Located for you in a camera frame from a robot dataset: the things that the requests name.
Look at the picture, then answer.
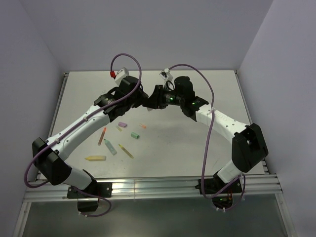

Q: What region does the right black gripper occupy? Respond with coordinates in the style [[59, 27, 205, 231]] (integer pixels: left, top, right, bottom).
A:
[[142, 85, 184, 110]]

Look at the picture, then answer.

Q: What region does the green highlighter pen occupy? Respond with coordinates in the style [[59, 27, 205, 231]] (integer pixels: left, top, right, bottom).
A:
[[104, 139, 117, 155]]

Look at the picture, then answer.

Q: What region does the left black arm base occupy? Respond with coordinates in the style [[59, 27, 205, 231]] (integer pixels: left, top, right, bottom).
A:
[[67, 181, 113, 218]]

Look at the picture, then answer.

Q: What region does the yellow thin pen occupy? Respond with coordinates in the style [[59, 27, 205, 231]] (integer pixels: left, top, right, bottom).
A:
[[119, 144, 134, 158]]

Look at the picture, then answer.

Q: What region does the green pen cap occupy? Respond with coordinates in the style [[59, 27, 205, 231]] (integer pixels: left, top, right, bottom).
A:
[[130, 132, 140, 139]]

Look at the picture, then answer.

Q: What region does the orange thin pen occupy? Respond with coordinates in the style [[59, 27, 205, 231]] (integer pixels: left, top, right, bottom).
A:
[[98, 127, 106, 146]]

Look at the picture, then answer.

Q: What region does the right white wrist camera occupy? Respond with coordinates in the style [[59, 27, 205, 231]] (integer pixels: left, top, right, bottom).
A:
[[159, 68, 173, 82]]

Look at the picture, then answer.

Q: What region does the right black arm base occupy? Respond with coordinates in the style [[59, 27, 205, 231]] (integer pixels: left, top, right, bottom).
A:
[[204, 178, 245, 210]]

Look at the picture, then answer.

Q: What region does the aluminium front rail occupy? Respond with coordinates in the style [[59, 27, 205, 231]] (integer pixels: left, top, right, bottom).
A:
[[23, 174, 282, 202]]

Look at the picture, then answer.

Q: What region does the yellow highlighter pen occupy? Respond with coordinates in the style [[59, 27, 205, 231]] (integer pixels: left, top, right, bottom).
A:
[[84, 156, 106, 161]]

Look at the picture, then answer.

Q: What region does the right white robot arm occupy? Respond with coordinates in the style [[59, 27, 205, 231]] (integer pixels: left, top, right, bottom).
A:
[[143, 77, 269, 193]]

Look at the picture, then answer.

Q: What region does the purple pen cap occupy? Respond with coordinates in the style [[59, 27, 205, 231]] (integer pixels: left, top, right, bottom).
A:
[[118, 122, 127, 128]]

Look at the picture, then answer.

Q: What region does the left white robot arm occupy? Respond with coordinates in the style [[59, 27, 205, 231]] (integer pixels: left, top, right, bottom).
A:
[[32, 76, 148, 197]]

